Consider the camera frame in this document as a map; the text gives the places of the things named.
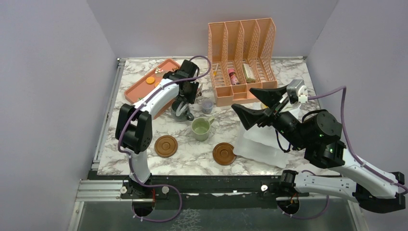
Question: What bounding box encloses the pink dessert tray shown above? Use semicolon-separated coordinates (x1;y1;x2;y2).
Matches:
124;59;180;104

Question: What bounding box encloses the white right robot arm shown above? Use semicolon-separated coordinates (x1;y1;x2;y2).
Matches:
232;79;406;214

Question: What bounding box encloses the right brown wooden coaster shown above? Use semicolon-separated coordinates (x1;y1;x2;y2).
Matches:
213;142;236;166

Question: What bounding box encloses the brown wooden coaster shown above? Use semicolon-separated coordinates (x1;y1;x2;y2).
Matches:
154;135;178;158
213;142;236;166

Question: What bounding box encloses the pink bottle in organizer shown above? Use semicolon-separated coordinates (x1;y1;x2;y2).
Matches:
228;68;240;86

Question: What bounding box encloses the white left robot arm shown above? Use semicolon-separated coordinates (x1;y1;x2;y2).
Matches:
115;83;289;198

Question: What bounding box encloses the left brown wooden coaster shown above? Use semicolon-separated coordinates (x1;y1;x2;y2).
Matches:
154;135;178;158

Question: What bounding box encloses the white tiered dessert stand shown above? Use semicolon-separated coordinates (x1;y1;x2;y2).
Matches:
233;122;298;168

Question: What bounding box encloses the dark blue-green ceramic mug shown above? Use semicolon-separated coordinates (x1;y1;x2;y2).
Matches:
171;101;194;122

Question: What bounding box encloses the pink mesh file organizer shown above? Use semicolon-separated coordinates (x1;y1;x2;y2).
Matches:
208;18;278;106

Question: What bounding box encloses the tan box in organizer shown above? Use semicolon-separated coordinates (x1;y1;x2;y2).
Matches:
242;63;256;83

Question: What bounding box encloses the light green ceramic mug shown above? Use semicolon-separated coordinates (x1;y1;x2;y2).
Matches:
191;116;215;141

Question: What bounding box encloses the orange round biscuit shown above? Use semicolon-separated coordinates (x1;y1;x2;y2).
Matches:
145;77;155;85

